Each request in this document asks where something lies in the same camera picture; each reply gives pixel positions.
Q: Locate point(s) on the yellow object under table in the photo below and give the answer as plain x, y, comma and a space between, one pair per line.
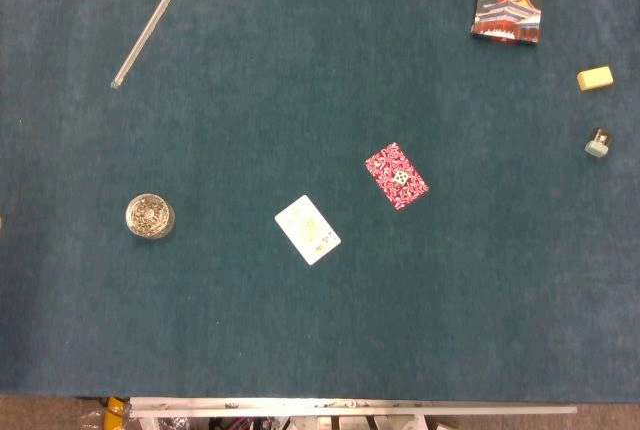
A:
114, 412

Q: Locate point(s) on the small white die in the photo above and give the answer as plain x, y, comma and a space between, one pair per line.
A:
400, 177

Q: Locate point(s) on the white metal frame rail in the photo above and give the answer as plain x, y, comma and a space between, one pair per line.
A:
350, 407

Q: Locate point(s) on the red patterned playing card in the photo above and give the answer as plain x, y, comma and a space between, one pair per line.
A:
390, 170

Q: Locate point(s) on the yellow mahjong tile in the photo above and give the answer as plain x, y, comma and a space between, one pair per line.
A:
595, 78

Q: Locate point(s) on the clear glass rod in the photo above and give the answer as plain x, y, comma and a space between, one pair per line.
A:
146, 33

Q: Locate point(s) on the round glass cup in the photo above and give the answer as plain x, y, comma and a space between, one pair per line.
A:
149, 215

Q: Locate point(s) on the white face-up playing card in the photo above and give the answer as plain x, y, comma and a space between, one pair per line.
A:
307, 229

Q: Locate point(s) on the teal felt table mat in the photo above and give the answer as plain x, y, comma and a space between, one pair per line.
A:
320, 300

